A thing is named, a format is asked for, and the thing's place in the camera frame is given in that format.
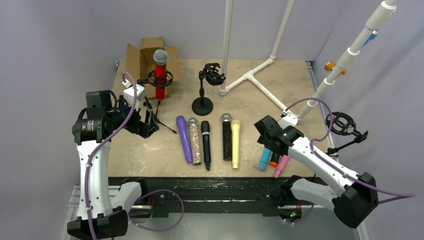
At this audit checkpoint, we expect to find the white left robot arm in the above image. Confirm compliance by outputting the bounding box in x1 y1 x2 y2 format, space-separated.
66 85 159 240

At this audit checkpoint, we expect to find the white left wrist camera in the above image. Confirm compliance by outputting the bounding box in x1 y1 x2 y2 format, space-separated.
122 79 147 111

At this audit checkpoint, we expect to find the pink plastic microphone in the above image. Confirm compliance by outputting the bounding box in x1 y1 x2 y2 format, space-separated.
273 155 291 179

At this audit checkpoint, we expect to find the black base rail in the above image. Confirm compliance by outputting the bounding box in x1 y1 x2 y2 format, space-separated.
109 177 319 220

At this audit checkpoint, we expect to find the plain black microphone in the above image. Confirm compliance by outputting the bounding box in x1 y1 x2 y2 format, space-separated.
269 152 281 168

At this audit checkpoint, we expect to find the silver rhinestone microphone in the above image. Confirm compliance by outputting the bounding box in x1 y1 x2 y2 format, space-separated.
187 117 202 165

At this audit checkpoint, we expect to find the purple plastic microphone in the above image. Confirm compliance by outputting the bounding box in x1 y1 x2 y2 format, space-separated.
176 115 193 164

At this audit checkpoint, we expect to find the blue marker on pipe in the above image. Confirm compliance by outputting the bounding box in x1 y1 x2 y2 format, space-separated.
360 30 379 49

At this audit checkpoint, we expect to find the white PVC pipe frame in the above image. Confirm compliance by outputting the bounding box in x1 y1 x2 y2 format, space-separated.
219 0 397 123

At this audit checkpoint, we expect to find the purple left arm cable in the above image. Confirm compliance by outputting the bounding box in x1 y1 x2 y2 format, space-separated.
83 72 185 240

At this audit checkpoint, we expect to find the blue plastic microphone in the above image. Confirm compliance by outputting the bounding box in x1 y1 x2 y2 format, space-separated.
259 147 272 171

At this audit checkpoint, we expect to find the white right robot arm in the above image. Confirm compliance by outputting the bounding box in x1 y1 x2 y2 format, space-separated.
254 115 379 229

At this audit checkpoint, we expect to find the cream plastic microphone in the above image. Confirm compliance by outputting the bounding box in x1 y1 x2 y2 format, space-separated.
231 119 241 170

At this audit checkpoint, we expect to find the black tripod mic stand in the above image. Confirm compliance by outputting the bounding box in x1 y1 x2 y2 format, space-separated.
137 69 177 134
325 111 369 157

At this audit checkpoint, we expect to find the black round-base desk mic stand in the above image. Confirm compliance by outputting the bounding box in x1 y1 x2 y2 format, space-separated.
191 62 226 116

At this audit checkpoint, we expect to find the orange clamp on pipe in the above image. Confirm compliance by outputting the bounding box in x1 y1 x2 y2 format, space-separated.
324 61 347 76

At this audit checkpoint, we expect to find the black microphone with silver band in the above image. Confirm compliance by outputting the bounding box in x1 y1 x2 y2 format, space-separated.
200 120 212 171

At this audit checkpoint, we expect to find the black glitter microphone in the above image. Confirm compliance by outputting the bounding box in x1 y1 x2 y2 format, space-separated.
221 113 232 161

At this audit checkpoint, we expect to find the red glitter microphone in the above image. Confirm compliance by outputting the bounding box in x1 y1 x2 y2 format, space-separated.
153 49 168 101

